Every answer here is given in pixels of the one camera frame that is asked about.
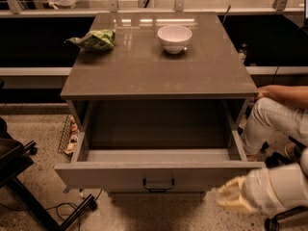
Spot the grey top drawer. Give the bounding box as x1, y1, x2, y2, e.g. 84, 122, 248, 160
55, 100, 262, 193

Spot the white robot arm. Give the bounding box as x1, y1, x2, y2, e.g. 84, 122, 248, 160
217, 149, 308, 217

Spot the grey drawer cabinet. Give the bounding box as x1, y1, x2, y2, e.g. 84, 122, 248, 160
60, 11, 260, 152

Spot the black office chair right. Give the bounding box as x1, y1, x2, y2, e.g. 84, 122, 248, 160
264, 137, 308, 231

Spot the seated person in white trousers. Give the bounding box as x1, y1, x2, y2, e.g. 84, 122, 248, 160
241, 85, 308, 162

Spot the small bottle behind cabinet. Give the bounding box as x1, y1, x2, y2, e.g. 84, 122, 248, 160
238, 43, 248, 62

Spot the white ceramic bowl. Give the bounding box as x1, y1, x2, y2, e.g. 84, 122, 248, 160
157, 25, 193, 54

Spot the green chip bag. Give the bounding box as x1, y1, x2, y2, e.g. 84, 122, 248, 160
66, 29, 116, 51

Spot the black chair base left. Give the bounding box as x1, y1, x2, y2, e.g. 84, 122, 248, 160
0, 118, 97, 231

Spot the metal railing with posts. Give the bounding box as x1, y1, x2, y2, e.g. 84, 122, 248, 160
0, 0, 307, 17

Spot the black drawer handle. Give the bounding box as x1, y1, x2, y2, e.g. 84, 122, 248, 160
142, 178, 175, 193

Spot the wire basket with snacks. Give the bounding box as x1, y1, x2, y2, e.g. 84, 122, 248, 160
58, 115, 79, 158

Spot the black floor cable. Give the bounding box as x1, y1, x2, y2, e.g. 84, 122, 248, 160
0, 188, 104, 231

